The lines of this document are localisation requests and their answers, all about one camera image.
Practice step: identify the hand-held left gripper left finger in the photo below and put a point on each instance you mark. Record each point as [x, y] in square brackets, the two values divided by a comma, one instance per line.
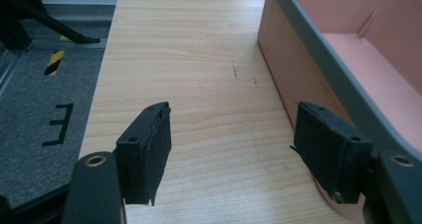
[142, 157]

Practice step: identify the pink box with grey rim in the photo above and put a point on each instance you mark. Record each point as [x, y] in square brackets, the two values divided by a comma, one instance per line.
[358, 61]

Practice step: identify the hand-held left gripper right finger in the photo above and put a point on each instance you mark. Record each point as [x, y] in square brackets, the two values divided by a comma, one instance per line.
[331, 151]

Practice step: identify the yellow black striped floor tape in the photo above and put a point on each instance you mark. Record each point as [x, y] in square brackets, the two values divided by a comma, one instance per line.
[54, 62]

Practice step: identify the black floor tape mark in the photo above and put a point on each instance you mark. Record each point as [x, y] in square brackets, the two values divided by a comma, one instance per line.
[61, 122]

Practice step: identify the black metal stand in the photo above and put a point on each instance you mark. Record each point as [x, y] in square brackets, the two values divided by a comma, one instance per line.
[23, 15]

